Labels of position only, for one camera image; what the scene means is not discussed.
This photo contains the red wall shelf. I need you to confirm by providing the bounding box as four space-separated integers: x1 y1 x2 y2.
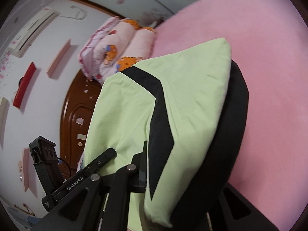
13 62 39 109

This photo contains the black cable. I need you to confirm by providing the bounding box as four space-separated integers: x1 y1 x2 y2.
56 157 73 180

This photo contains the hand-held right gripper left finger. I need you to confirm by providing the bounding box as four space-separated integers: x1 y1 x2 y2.
31 141 148 231

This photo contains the pink wall shelf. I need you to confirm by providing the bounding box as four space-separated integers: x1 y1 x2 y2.
18 147 40 192
46 38 73 80

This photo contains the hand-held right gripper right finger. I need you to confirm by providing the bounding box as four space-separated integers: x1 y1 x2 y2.
206 182 280 231

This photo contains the wooden headboard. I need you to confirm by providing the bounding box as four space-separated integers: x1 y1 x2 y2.
59 71 109 181

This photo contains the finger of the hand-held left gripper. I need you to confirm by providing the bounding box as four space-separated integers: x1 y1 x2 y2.
80 148 117 176

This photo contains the cream wall shelf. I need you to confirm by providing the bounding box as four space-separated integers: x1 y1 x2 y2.
0 97 10 147

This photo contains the folded pink cartoon quilt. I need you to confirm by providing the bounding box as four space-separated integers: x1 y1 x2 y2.
78 17 158 86

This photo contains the pink blanket on bed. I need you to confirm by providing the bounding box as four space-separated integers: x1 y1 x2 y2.
151 0 308 231

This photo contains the green and black hooded jacket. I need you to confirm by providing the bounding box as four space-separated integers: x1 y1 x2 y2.
82 37 249 231

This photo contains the white wall air conditioner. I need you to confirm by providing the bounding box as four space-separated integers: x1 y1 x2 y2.
7 7 58 59

